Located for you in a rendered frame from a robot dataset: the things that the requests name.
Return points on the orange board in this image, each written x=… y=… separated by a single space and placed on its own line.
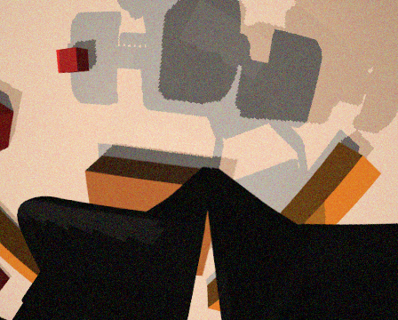
x=334 y=188
x=14 y=249

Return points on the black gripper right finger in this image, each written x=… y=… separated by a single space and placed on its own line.
x=261 y=257

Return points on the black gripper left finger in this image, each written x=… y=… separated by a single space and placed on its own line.
x=160 y=247

